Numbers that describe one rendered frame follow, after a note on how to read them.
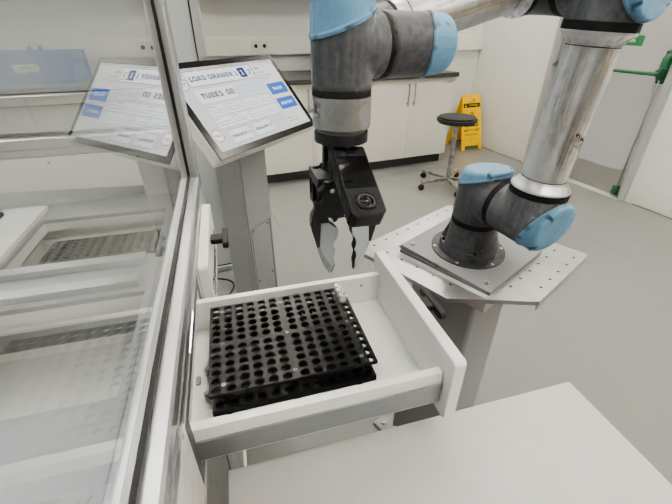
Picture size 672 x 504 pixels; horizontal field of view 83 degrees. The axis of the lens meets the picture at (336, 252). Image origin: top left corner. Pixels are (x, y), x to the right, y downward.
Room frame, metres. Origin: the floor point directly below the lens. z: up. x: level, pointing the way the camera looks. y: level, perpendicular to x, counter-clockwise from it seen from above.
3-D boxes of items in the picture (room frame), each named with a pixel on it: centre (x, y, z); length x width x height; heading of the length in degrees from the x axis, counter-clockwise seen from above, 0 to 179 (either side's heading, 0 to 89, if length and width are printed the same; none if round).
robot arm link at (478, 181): (0.86, -0.36, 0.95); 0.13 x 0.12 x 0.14; 27
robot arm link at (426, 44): (0.57, -0.09, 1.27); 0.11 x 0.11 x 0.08; 27
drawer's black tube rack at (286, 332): (0.42, 0.07, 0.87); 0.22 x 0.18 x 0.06; 105
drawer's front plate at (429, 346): (0.47, -0.12, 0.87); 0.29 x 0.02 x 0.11; 15
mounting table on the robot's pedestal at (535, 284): (0.89, -0.37, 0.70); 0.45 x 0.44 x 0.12; 132
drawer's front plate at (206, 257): (0.69, 0.27, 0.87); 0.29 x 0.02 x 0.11; 15
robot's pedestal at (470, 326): (0.87, -0.35, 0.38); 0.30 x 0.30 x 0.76; 42
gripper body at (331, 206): (0.52, 0.00, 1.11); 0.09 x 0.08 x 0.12; 15
